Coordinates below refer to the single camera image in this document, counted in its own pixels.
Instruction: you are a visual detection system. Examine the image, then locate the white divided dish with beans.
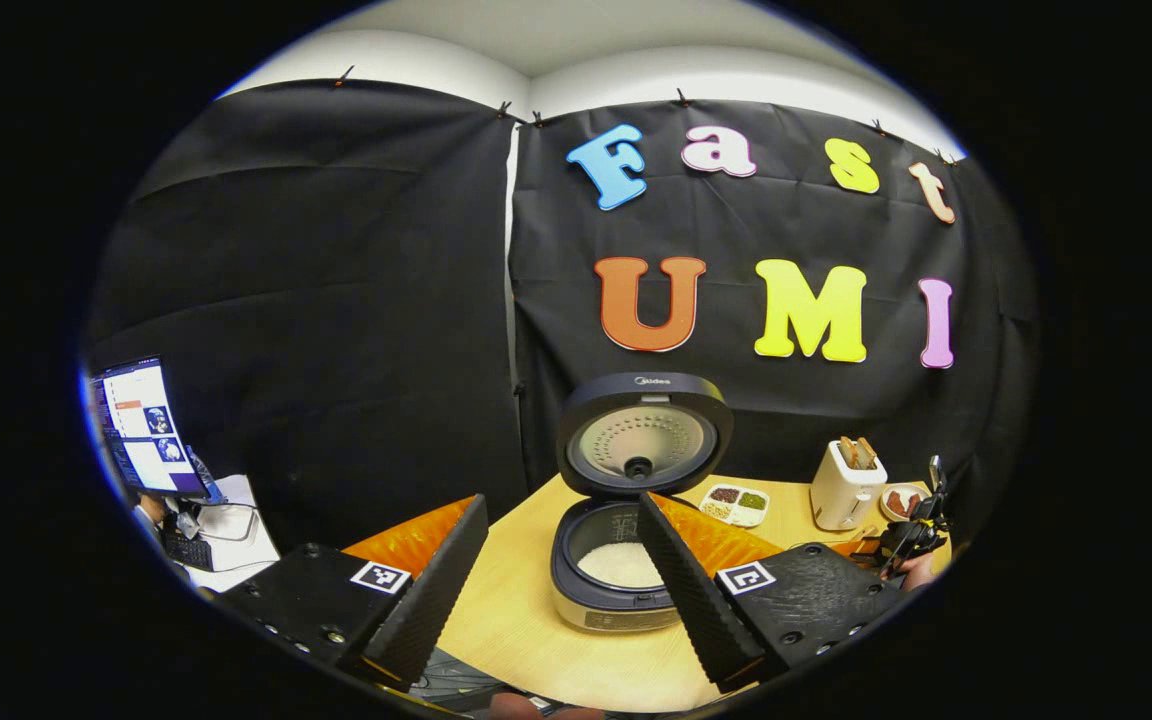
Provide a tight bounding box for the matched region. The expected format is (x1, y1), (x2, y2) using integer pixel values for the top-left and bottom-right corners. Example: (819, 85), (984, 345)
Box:
(699, 484), (771, 529)

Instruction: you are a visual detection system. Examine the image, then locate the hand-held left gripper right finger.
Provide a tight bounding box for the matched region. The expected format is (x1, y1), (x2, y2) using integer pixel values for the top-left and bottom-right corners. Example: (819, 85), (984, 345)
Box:
(636, 491), (907, 691)

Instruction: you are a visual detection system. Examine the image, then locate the dark grey rice cooker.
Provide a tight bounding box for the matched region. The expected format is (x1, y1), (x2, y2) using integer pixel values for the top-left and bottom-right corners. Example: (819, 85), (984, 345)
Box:
(549, 372), (735, 633)

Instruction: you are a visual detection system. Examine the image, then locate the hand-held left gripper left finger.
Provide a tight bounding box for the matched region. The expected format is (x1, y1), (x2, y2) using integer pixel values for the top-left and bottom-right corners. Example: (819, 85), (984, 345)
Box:
(219, 493), (490, 693)

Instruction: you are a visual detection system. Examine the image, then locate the white side desk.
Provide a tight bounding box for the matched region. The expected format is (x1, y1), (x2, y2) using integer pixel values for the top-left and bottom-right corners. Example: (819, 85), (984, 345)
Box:
(161, 475), (282, 591)

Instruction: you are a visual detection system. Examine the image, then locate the white toaster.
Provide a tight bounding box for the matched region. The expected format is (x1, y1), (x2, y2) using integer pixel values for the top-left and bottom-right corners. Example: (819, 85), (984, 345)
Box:
(810, 437), (888, 532)

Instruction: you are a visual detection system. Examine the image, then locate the black keyboard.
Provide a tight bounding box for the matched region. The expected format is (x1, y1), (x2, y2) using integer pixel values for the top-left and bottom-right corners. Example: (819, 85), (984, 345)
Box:
(161, 528), (215, 573)

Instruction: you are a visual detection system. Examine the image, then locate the white plate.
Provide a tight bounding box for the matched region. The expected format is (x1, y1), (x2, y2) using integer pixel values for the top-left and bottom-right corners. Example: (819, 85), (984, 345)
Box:
(878, 484), (929, 523)

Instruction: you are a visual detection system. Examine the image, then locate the computer monitor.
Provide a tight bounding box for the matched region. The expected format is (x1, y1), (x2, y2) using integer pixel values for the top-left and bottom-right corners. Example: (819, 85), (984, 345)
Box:
(88, 357), (209, 498)

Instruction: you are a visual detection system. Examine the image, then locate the black backdrop cloth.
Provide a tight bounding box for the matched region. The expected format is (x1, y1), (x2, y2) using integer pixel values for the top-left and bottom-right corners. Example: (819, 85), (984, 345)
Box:
(81, 78), (1042, 561)

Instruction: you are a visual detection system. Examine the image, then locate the dark patterned cloth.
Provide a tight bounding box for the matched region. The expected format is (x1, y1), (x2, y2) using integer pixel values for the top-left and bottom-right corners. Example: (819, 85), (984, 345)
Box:
(406, 648), (512, 713)

